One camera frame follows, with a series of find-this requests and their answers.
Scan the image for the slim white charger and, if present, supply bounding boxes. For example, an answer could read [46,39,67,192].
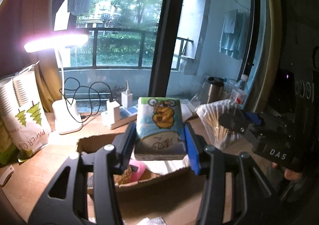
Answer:
[121,80,135,108]

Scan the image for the paper cup package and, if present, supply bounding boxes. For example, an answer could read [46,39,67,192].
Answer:
[0,64,51,163]

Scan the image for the brown curtain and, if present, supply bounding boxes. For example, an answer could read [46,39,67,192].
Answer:
[0,0,65,113]

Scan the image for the cardboard box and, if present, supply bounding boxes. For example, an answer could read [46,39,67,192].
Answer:
[76,132,206,218]

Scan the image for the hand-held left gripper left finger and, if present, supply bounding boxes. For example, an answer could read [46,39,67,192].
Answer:
[27,123,137,225]

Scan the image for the brown plush toy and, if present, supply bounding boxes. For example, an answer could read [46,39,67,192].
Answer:
[113,165,132,185]

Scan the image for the cotton swab bag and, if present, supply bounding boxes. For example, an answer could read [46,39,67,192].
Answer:
[195,99,250,151]

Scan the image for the balcony railing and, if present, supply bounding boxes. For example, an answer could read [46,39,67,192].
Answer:
[72,29,195,69]

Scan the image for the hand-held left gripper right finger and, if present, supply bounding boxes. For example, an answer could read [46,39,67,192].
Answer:
[183,123,297,225]

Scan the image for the plastic water bottle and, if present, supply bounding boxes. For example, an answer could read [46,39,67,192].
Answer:
[230,74,249,106]

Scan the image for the person's right hand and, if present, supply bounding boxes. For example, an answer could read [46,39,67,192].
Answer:
[273,163,303,180]

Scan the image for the small white folding tool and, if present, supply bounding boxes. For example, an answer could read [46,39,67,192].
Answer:
[0,165,14,188]

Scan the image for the hanging pale towels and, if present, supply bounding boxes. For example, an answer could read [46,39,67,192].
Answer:
[219,9,250,60]

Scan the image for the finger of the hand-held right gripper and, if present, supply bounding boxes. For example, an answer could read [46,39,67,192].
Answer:
[219,110,252,139]
[243,111,263,126]

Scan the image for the white power strip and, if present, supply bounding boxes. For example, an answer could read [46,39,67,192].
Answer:
[101,105,140,130]

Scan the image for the white desk lamp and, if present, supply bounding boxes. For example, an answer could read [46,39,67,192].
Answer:
[24,34,89,136]

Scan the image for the black cable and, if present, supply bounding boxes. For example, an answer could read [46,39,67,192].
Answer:
[59,77,112,119]

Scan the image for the large white charger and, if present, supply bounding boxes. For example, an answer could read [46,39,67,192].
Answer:
[106,100,120,126]

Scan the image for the black window frame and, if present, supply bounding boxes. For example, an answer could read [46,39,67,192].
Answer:
[150,0,270,106]

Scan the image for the bear print tissue pack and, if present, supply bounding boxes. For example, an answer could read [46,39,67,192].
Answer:
[135,96,188,161]

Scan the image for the white paper towel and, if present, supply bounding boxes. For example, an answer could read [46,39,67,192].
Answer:
[140,217,166,225]

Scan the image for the pink plush toy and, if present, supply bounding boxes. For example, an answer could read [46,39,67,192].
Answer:
[129,159,147,182]

